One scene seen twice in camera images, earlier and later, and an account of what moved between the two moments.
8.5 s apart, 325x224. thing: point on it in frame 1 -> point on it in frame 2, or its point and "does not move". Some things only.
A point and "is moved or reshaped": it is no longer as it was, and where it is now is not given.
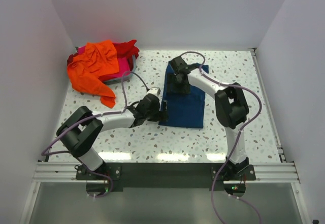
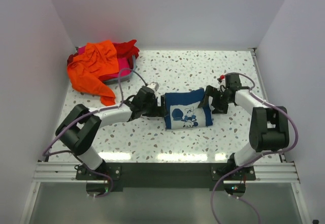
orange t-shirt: [99, 59] does not move
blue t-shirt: [185, 110] is moved or reshaped
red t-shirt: [128, 50] does not move
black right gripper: [178, 86] -> [213, 99]
